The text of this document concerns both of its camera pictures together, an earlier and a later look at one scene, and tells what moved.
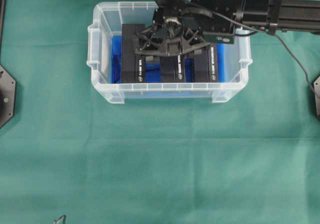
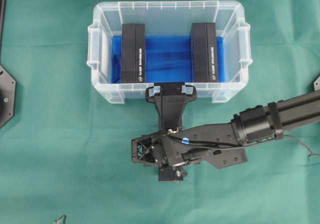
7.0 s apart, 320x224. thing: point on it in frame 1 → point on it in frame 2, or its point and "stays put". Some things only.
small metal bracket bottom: (61, 220) stays put
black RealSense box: (172, 68) → (169, 96)
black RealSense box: (133, 65) stays put
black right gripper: (184, 21) → (214, 145)
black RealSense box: (205, 65) stays put
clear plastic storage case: (107, 20) stays put
